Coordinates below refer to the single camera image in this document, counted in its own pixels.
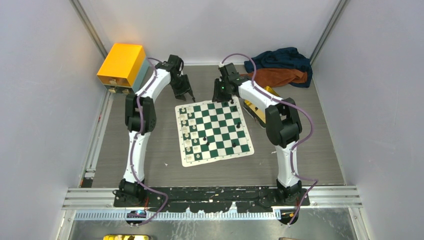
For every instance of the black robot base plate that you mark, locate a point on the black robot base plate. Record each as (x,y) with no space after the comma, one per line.
(246,199)

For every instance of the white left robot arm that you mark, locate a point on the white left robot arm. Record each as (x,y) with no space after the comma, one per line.
(141,119)

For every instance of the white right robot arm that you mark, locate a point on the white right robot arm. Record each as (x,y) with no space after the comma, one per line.
(282,123)

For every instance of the dark blue cloth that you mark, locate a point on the dark blue cloth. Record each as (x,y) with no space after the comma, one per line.
(283,58)

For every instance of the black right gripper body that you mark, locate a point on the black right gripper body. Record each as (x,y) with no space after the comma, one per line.
(221,92)

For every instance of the gold metal tin tray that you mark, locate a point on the gold metal tin tray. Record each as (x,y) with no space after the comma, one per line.
(256,113)

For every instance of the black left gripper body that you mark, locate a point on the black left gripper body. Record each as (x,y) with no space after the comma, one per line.
(179,85)

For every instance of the yellow teal drawer box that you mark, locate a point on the yellow teal drawer box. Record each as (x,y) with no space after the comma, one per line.
(124,68)

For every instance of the aluminium wall rail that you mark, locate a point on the aluminium wall rail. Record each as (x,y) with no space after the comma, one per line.
(334,18)
(87,23)

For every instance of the green white chess mat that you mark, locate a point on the green white chess mat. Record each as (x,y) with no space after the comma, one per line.
(226,132)

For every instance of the orange brown cloth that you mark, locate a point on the orange brown cloth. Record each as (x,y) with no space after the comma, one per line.
(278,77)

